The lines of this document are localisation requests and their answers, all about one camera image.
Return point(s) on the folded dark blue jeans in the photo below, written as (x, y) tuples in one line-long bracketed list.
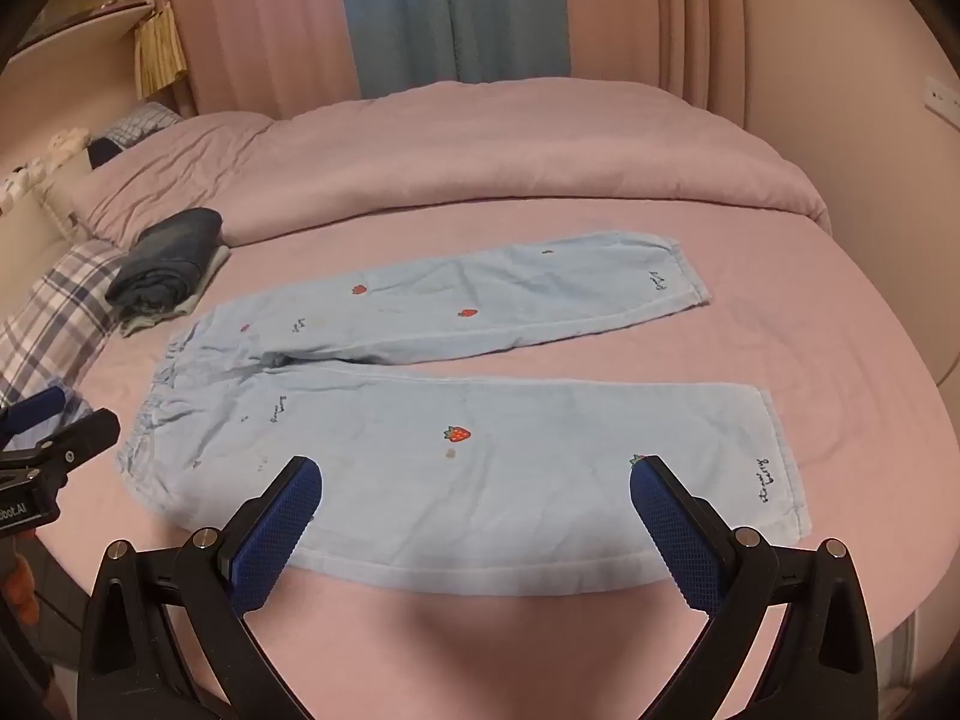
[(169, 255)]

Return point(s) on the yellow fringed hanging cloth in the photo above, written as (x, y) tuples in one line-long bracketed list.
[(159, 52)]

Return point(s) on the blue checked cloth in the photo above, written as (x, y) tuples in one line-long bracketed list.
[(142, 124)]

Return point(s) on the white power strip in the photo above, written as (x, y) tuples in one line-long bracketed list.
[(943, 96)]

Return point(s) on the orange object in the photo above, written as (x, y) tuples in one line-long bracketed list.
[(19, 585)]

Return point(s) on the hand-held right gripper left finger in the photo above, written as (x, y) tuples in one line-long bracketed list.
[(274, 540)]

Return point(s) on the white plush toy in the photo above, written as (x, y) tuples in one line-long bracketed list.
[(66, 142)]

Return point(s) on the white shelf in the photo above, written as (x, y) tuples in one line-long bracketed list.
[(90, 19)]

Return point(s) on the light blue denim pants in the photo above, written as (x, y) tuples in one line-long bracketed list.
[(525, 480)]

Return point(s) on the folded pale cloth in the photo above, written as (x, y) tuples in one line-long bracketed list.
[(150, 324)]

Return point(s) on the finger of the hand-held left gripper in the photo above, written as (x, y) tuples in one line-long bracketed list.
[(79, 439), (34, 409)]

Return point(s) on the plaid pillow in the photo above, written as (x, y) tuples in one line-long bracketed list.
[(52, 315)]

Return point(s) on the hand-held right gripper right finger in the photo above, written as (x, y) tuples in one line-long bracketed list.
[(675, 540)]

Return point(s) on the blue curtain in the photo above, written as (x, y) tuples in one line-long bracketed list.
[(450, 7)]

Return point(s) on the pink curtain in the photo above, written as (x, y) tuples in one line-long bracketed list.
[(645, 7), (262, 22)]

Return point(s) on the pink bed sheet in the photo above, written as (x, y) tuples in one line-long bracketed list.
[(825, 390)]

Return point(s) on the pink duvet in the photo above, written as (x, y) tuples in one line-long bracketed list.
[(487, 157)]

